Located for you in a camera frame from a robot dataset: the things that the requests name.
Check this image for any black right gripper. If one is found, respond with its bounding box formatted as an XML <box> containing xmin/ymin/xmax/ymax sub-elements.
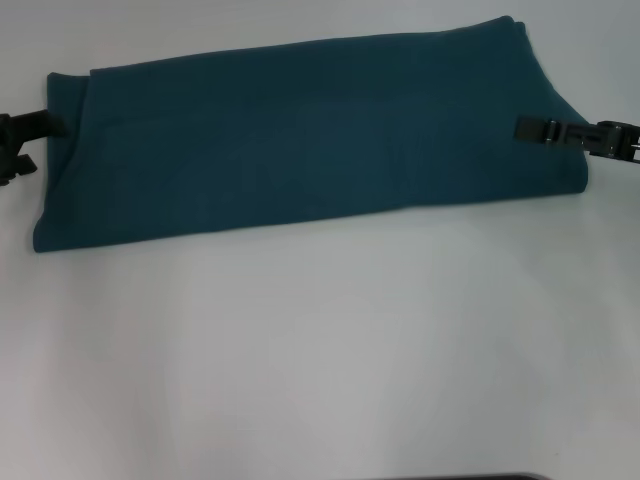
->
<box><xmin>513</xmin><ymin>114</ymin><xmax>640</xmax><ymax>165</ymax></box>

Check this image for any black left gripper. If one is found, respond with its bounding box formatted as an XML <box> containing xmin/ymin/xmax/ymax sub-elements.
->
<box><xmin>0</xmin><ymin>110</ymin><xmax>72</xmax><ymax>189</ymax></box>

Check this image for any teal T-shirt with pink print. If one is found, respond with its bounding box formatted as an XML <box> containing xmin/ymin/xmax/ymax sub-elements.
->
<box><xmin>32</xmin><ymin>15</ymin><xmax>589</xmax><ymax>255</ymax></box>

